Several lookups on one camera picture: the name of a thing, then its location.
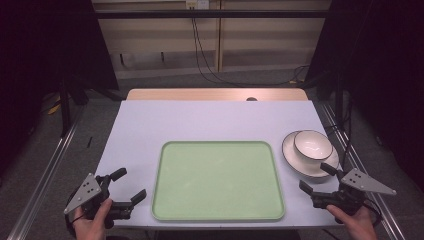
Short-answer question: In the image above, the light green tray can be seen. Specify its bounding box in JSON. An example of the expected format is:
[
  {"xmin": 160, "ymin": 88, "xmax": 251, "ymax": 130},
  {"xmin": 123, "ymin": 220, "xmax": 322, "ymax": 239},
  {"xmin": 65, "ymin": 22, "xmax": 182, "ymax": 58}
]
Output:
[{"xmin": 151, "ymin": 140, "xmax": 286, "ymax": 223}]

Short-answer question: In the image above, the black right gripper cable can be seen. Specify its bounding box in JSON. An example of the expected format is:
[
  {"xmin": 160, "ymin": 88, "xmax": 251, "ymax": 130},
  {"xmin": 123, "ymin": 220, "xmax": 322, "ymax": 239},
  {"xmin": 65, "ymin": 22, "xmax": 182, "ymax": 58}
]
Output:
[{"xmin": 362, "ymin": 197, "xmax": 383, "ymax": 228}]

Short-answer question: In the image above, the black cable beside table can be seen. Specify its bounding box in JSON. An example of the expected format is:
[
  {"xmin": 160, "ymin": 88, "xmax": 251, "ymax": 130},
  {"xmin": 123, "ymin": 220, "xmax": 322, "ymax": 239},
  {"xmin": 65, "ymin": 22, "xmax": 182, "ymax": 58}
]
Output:
[{"xmin": 324, "ymin": 99, "xmax": 355, "ymax": 169}]

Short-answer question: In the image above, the wooden table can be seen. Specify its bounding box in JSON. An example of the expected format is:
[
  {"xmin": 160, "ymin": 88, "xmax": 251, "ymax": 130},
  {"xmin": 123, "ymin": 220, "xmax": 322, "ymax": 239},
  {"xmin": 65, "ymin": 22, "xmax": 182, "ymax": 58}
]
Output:
[{"xmin": 125, "ymin": 87, "xmax": 310, "ymax": 102}]

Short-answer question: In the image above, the yellow tape strip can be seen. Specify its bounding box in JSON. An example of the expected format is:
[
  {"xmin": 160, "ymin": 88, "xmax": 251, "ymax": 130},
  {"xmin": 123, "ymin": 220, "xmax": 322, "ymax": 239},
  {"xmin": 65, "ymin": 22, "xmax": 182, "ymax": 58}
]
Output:
[{"xmin": 47, "ymin": 95, "xmax": 64, "ymax": 116}]

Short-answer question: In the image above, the person's left hand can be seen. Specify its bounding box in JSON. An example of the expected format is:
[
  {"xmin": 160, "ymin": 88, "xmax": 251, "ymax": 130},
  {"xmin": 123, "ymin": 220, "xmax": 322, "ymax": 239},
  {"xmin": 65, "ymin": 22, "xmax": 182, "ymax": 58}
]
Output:
[{"xmin": 72, "ymin": 198, "xmax": 114, "ymax": 240}]

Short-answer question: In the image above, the wooden vertical post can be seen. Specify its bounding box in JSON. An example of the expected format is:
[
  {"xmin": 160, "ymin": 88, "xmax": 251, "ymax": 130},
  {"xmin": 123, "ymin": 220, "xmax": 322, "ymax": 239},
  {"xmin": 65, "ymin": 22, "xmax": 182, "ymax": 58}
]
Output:
[{"xmin": 215, "ymin": 0, "xmax": 224, "ymax": 73}]

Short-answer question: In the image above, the white plate with dark rim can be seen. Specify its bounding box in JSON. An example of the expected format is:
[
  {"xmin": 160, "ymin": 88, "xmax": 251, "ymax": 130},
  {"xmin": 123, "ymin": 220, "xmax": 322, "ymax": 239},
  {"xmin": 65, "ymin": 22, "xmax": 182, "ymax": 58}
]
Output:
[{"xmin": 281, "ymin": 130, "xmax": 341, "ymax": 184}]

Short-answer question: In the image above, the person's right hand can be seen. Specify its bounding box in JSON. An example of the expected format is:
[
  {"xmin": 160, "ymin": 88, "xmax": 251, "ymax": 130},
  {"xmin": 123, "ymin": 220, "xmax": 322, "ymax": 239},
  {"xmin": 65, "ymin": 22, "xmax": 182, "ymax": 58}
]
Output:
[{"xmin": 326, "ymin": 203, "xmax": 380, "ymax": 240}]

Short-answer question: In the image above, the black horizontal bar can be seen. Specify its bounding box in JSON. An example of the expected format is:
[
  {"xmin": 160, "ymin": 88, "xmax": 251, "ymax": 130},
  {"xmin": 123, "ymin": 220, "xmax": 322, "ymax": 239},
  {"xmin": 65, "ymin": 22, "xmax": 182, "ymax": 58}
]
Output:
[{"xmin": 94, "ymin": 9, "xmax": 332, "ymax": 20}]

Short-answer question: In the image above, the white table cover board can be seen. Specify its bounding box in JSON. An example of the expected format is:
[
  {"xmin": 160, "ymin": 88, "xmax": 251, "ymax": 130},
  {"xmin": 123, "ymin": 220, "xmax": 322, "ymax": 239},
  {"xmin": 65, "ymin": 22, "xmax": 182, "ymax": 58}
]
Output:
[{"xmin": 94, "ymin": 99, "xmax": 345, "ymax": 232}]

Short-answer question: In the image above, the white wall socket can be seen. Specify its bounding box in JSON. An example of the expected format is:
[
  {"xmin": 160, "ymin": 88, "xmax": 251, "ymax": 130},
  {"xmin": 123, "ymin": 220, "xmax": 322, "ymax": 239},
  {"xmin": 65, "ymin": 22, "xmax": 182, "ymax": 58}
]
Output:
[{"xmin": 185, "ymin": 0, "xmax": 211, "ymax": 10}]

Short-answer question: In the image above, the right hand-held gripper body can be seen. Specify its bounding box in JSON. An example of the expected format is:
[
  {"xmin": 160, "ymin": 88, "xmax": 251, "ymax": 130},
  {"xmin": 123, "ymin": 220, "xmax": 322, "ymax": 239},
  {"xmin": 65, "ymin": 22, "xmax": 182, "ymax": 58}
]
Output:
[{"xmin": 311, "ymin": 168, "xmax": 398, "ymax": 216}]

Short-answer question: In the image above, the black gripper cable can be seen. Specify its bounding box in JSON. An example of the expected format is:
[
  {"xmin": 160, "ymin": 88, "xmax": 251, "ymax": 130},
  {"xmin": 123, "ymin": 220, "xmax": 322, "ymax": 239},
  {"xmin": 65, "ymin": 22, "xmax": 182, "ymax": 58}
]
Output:
[
  {"xmin": 362, "ymin": 197, "xmax": 383, "ymax": 228},
  {"xmin": 64, "ymin": 213, "xmax": 85, "ymax": 237}
]

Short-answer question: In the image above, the dark curtain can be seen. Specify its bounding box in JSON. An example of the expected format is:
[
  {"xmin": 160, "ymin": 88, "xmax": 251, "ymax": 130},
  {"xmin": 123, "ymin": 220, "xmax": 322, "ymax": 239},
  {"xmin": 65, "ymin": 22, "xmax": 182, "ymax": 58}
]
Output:
[
  {"xmin": 303, "ymin": 0, "xmax": 424, "ymax": 193},
  {"xmin": 0, "ymin": 0, "xmax": 120, "ymax": 178}
]

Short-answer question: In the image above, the white bowl with dark rim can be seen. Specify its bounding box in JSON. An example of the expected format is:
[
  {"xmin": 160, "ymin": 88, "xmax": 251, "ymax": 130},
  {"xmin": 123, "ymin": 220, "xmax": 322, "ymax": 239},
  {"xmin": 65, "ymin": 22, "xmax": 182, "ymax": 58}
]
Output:
[{"xmin": 293, "ymin": 129, "xmax": 334, "ymax": 161}]

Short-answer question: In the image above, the metal floor rail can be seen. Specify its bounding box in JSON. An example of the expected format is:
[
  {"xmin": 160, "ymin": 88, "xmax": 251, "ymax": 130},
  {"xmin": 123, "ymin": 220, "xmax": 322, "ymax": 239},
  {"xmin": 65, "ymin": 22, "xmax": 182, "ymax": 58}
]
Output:
[
  {"xmin": 5, "ymin": 102, "xmax": 86, "ymax": 240},
  {"xmin": 320, "ymin": 100, "xmax": 407, "ymax": 240}
]

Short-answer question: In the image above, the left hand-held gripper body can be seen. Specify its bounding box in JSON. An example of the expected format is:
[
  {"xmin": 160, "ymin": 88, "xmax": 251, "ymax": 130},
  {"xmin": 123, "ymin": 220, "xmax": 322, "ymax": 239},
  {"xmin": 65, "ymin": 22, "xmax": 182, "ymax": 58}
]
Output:
[{"xmin": 63, "ymin": 172, "xmax": 134, "ymax": 230}]

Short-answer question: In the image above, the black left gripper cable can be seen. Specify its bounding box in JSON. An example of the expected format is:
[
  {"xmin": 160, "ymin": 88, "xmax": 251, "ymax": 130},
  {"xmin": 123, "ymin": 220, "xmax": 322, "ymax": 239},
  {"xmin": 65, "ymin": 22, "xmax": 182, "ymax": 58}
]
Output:
[{"xmin": 64, "ymin": 213, "xmax": 85, "ymax": 237}]

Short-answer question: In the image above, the black wall cable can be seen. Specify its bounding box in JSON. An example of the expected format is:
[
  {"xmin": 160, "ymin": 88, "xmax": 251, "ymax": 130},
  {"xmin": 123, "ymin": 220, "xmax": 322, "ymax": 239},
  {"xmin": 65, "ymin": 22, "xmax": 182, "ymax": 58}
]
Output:
[{"xmin": 190, "ymin": 7, "xmax": 312, "ymax": 87}]

